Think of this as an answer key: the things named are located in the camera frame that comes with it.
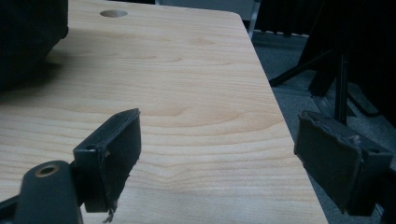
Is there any grey table leg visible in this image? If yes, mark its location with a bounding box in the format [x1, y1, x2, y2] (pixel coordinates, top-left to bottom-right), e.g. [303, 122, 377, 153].
[247, 0, 262, 41]

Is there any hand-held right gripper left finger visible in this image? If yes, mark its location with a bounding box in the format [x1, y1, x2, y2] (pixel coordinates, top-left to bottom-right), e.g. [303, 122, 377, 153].
[72, 107, 142, 224]

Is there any dark bag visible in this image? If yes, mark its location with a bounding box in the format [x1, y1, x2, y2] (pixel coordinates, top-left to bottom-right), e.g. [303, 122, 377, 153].
[0, 0, 69, 92]

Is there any black metal stand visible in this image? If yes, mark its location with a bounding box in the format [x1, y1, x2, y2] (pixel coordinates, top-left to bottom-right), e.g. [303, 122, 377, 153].
[268, 0, 396, 129]

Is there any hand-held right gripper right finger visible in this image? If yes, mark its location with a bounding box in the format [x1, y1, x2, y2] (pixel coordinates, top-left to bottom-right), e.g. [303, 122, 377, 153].
[293, 110, 394, 217]

